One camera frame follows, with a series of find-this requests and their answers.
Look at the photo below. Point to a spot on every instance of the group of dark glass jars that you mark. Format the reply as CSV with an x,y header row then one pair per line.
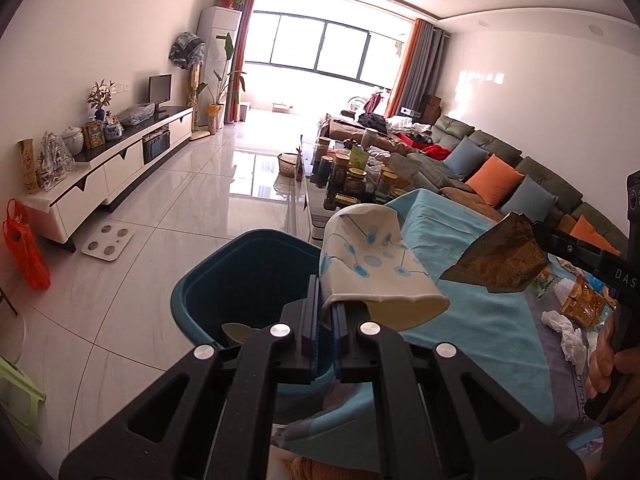
x,y
345,175

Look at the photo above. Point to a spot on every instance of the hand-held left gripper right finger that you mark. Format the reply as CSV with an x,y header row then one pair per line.
x,y
340,345

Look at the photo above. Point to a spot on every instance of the wooden photo frame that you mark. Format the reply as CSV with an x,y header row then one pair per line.
x,y
94,135

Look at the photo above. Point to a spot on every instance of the teal blanket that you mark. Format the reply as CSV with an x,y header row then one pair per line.
x,y
475,320

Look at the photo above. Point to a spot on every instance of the plastic-covered blue bundle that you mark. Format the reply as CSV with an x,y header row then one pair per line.
x,y
136,115

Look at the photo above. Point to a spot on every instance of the woven basket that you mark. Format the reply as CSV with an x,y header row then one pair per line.
x,y
287,166

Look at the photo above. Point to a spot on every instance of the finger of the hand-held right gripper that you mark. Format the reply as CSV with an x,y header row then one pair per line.
x,y
570,247

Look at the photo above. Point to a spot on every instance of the white ceramic jar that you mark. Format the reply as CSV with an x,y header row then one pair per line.
x,y
73,141

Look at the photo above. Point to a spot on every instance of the white bathroom scale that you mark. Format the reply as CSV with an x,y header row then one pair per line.
x,y
107,242

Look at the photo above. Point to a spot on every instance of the white blue-dotted paper cup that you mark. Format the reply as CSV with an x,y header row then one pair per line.
x,y
360,265

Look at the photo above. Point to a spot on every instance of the orange plastic bag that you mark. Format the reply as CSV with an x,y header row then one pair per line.
x,y
25,250

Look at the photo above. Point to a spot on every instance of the large window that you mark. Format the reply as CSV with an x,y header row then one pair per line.
x,y
325,45

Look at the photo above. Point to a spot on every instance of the person's right hand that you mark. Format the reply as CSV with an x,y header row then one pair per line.
x,y
597,365

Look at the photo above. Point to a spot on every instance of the red cloth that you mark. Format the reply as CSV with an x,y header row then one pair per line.
x,y
437,152

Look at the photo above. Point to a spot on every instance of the small green printed wrapper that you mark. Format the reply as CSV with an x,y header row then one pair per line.
x,y
544,286

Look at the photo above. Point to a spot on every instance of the glass coffee table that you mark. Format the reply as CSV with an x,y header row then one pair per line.
x,y
312,210

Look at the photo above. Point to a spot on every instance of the crinkled gold foil wrapper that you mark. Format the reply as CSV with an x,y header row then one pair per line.
x,y
582,302

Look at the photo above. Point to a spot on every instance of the small orange cushion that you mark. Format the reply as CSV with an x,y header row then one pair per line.
x,y
587,232

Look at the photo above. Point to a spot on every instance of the grey patterned sheet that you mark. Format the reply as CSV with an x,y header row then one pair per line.
x,y
555,390

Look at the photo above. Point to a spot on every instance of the branch plant in vase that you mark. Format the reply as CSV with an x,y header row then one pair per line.
x,y
100,100

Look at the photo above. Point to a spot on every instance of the orange grey curtain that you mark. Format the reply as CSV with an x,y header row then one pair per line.
x,y
415,70
242,60

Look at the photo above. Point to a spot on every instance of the white black TV stand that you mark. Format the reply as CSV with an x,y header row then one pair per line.
x,y
110,165

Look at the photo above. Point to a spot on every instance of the large orange cushion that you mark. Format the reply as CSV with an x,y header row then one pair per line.
x,y
495,180

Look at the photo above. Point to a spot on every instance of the black clothes pile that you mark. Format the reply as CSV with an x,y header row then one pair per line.
x,y
372,121

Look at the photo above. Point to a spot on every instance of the maroon garment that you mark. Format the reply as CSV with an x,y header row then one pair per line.
x,y
374,104

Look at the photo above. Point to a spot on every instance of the white foam fruit net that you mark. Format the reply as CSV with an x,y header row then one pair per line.
x,y
562,290

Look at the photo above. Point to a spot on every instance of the large blue cushion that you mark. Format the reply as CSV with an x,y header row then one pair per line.
x,y
532,200

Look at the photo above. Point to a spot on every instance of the cloth-covered standing fan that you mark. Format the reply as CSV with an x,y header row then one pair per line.
x,y
187,50

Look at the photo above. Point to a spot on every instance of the green plastic stool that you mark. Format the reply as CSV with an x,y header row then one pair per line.
x,y
20,395

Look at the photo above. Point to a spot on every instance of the crumpled white tissue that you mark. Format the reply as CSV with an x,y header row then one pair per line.
x,y
556,321
574,350

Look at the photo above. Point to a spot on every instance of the plastic-wrapped ship model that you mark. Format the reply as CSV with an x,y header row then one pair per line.
x,y
54,162

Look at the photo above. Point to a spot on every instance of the tall yellow box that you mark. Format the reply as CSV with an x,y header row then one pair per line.
x,y
28,167

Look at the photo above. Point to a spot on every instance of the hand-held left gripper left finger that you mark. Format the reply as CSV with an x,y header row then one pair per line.
x,y
315,330

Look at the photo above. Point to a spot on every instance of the blue white porcelain jar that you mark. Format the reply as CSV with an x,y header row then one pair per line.
x,y
113,132

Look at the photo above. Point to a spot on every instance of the black monitor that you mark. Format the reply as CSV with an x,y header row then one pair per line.
x,y
160,89

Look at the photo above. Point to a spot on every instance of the brown cardboard boxes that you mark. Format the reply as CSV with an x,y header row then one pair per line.
x,y
431,109

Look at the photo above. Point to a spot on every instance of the tall leafy plant in vase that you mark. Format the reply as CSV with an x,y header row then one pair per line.
x,y
216,115

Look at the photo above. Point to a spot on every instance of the grey green sofa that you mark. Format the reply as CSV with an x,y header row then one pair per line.
x,y
495,142

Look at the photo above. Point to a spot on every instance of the small blue cushion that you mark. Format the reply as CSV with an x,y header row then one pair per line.
x,y
465,157

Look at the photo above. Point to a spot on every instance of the brown sofa throw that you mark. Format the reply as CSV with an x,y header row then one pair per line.
x,y
465,196

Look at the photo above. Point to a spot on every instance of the blue plastic bin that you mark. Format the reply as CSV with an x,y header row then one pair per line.
x,y
210,290

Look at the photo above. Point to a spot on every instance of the white standing air conditioner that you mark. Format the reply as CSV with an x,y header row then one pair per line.
x,y
212,45

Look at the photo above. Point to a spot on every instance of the gold brown snack wrapper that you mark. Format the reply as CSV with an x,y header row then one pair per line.
x,y
500,260

